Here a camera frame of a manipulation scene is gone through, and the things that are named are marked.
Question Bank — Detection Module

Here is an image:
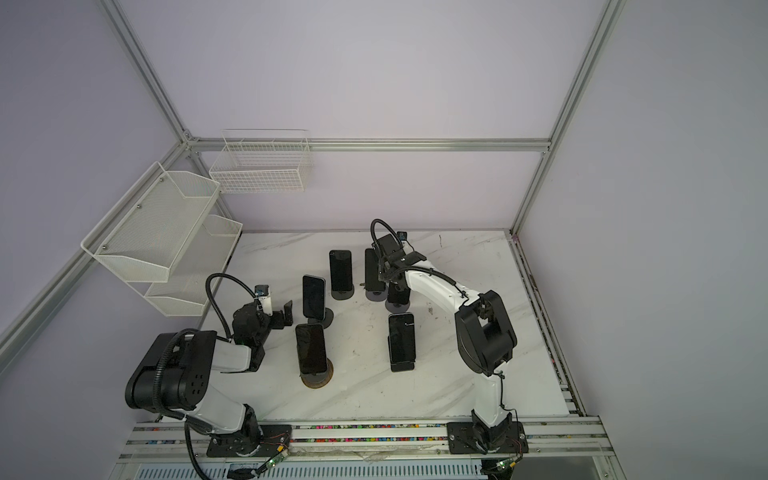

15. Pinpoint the black round stand left middle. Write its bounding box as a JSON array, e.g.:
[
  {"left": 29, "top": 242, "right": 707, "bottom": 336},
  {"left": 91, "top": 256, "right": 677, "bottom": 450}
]
[{"left": 308, "top": 307, "right": 334, "bottom": 329}]

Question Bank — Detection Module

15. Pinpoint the grey round stand back right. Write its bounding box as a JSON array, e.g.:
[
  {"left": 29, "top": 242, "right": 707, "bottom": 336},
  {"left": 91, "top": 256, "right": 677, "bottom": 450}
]
[{"left": 385, "top": 300, "right": 410, "bottom": 314}]

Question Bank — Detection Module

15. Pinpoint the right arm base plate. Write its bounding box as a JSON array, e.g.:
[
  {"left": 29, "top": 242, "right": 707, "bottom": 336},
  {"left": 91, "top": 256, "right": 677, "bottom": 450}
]
[{"left": 447, "top": 420, "right": 529, "bottom": 455}]

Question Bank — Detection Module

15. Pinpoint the lower white mesh shelf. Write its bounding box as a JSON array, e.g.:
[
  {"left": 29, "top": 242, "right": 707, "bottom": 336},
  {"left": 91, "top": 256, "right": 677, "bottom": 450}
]
[{"left": 144, "top": 215, "right": 242, "bottom": 317}]

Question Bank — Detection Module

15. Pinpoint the black phone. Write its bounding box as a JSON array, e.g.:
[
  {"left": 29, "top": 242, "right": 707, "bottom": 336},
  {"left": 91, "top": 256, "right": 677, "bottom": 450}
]
[
  {"left": 365, "top": 248, "right": 386, "bottom": 293},
  {"left": 302, "top": 275, "right": 326, "bottom": 321},
  {"left": 387, "top": 313, "right": 415, "bottom": 343},
  {"left": 387, "top": 279, "right": 411, "bottom": 306},
  {"left": 329, "top": 250, "right": 354, "bottom": 290},
  {"left": 295, "top": 324, "right": 328, "bottom": 375}
]

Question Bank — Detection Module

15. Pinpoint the white wire basket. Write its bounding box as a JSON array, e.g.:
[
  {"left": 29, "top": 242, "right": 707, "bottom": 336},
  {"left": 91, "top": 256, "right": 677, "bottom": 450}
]
[{"left": 209, "top": 129, "right": 314, "bottom": 194}]

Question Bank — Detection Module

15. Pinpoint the wooden base phone stand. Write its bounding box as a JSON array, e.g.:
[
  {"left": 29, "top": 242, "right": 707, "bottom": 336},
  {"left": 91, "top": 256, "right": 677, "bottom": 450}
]
[{"left": 300, "top": 359, "right": 334, "bottom": 389}]

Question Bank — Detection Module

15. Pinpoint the upper white mesh shelf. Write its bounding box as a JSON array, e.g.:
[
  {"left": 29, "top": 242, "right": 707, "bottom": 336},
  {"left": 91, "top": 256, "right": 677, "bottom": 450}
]
[{"left": 81, "top": 162, "right": 221, "bottom": 283}]

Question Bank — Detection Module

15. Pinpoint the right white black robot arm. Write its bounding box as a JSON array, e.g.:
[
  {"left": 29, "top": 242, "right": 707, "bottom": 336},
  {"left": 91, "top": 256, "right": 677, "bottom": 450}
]
[{"left": 371, "top": 232, "right": 518, "bottom": 452}]

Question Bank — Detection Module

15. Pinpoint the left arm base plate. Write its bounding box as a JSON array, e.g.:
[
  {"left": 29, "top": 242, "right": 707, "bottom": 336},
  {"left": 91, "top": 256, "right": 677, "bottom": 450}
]
[{"left": 206, "top": 424, "right": 292, "bottom": 458}]

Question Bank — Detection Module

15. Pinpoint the grey stand back centre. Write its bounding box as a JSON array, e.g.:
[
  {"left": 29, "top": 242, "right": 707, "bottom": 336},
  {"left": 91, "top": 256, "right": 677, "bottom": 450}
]
[{"left": 361, "top": 282, "right": 388, "bottom": 302}]

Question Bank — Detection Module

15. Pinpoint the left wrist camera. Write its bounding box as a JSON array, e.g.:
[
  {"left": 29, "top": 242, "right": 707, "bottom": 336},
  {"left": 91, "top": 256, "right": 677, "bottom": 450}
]
[{"left": 254, "top": 284, "right": 273, "bottom": 316}]

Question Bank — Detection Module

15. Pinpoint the aluminium mounting rail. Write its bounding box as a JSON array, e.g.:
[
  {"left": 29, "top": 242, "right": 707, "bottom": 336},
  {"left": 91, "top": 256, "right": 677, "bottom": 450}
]
[{"left": 117, "top": 416, "right": 616, "bottom": 464}]

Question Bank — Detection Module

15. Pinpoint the left black corrugated cable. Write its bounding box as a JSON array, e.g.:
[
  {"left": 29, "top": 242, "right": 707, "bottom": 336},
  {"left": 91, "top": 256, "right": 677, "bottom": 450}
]
[{"left": 152, "top": 272, "right": 259, "bottom": 415}]

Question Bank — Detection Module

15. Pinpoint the black folding stand front right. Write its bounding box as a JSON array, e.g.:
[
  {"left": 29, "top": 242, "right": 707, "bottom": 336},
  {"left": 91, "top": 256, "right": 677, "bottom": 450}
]
[{"left": 388, "top": 337, "right": 416, "bottom": 373}]

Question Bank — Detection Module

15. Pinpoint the white mesh shelf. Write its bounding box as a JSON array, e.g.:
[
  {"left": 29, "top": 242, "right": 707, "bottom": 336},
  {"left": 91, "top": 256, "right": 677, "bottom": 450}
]
[
  {"left": 81, "top": 162, "right": 221, "bottom": 283},
  {"left": 144, "top": 215, "right": 242, "bottom": 317}
]

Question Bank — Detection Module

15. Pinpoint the aluminium frame back bar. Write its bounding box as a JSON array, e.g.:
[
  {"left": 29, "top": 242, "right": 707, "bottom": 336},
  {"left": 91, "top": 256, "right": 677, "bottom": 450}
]
[{"left": 187, "top": 138, "right": 551, "bottom": 153}]

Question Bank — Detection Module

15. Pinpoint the black stand back left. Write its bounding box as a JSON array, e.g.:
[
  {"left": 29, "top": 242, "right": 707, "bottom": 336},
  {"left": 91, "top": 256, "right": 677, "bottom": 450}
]
[{"left": 331, "top": 289, "right": 354, "bottom": 301}]

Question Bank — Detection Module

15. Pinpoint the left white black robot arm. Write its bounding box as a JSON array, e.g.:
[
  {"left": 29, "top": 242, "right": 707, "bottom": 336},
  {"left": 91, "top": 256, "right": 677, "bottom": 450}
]
[{"left": 125, "top": 299, "right": 293, "bottom": 442}]

